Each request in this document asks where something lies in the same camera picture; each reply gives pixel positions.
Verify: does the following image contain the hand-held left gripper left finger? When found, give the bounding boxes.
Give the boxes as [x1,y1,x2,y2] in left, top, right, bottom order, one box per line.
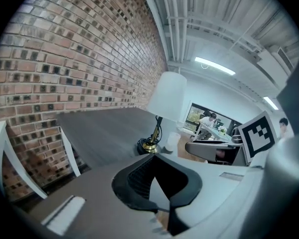
[111,155,158,214]

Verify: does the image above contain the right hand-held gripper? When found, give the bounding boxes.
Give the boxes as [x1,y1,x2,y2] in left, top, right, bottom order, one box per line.
[185,111,277,167]

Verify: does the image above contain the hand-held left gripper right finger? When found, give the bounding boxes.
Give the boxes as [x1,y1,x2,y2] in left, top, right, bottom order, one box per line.
[153,154,203,237]

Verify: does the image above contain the white translucent cup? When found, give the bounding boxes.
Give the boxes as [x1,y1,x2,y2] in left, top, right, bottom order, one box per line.
[164,131,181,152]

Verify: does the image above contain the white shade brass lamp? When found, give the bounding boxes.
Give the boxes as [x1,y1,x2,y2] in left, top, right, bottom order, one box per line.
[136,71,188,156]

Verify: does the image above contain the long ceiling light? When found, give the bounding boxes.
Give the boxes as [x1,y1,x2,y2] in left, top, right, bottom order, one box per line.
[263,96,280,111]
[194,56,237,76]

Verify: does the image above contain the light glass top table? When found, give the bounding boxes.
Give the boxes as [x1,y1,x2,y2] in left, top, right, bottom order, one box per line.
[192,122,233,142]

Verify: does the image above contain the dark grey wooden table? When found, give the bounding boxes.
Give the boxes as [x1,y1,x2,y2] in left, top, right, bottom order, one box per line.
[56,107,180,178]

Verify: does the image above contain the dark framed window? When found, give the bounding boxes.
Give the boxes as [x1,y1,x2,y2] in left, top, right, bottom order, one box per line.
[185,103,243,135]

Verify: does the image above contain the white ceiling air conditioner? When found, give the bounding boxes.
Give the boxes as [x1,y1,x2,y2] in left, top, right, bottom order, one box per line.
[256,45,295,77]

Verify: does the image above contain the white ceiling pipes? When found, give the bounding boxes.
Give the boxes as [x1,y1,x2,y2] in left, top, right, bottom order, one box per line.
[159,0,190,62]

